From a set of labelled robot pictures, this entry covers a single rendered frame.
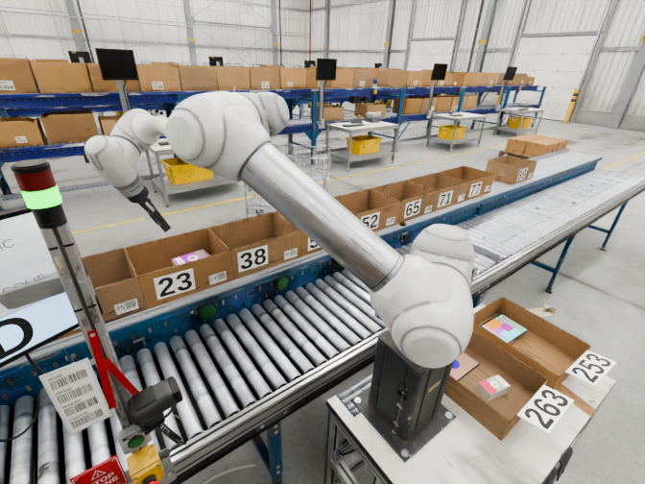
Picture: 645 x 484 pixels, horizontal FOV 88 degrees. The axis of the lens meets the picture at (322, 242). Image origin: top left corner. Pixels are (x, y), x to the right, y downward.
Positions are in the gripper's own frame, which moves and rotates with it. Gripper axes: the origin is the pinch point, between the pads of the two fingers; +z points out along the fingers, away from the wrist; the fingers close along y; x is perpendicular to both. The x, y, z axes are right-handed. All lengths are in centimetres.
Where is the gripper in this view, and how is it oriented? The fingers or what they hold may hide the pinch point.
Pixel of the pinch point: (160, 221)
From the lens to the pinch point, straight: 150.7
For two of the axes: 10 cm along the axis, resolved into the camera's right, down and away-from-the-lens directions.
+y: 7.4, 5.5, -3.9
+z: 0.6, 5.3, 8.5
